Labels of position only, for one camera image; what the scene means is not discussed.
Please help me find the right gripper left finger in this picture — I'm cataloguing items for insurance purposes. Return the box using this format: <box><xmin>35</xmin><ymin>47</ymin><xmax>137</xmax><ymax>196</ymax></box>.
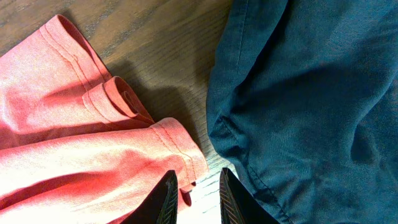
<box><xmin>121</xmin><ymin>170</ymin><xmax>178</xmax><ymax>224</ymax></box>

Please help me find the navy blue shirt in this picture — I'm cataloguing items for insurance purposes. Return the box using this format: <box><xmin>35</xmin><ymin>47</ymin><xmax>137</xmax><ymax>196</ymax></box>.
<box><xmin>206</xmin><ymin>0</ymin><xmax>397</xmax><ymax>223</ymax></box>

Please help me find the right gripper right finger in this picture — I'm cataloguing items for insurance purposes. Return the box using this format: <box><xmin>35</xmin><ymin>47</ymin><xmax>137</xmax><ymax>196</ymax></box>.
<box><xmin>220</xmin><ymin>167</ymin><xmax>279</xmax><ymax>224</ymax></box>

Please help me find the red soccer t-shirt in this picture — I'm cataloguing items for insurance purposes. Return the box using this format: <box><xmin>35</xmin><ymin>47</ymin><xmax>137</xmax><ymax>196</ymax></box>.
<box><xmin>1</xmin><ymin>15</ymin><xmax>208</xmax><ymax>223</ymax></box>

